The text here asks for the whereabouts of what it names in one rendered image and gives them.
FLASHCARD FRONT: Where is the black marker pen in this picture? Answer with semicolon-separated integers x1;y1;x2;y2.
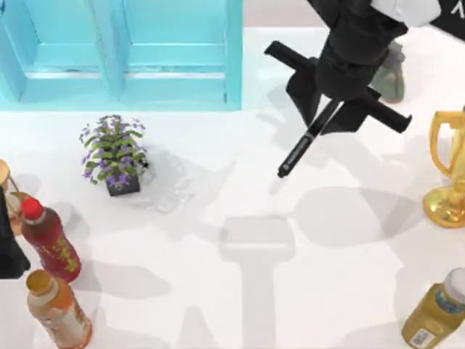
276;100;344;179

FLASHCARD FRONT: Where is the grey green bottle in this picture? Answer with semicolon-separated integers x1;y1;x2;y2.
371;41;405;104

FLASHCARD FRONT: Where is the large gold trophy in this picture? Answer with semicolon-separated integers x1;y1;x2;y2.
423;105;465;229

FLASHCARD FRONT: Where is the light blue rack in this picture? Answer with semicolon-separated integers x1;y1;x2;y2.
0;0;244;112

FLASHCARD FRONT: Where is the purple flower plant black pot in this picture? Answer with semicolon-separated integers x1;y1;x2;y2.
78;113;150;198

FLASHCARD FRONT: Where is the yellow bottle white cap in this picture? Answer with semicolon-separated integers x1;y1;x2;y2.
400;268;465;349

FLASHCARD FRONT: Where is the red bottle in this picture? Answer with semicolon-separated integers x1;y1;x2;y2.
19;197;82;284

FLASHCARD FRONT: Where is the orange bottle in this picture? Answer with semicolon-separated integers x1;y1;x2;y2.
25;269;93;349

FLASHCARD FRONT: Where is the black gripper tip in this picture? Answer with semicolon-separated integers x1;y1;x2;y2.
0;187;31;281

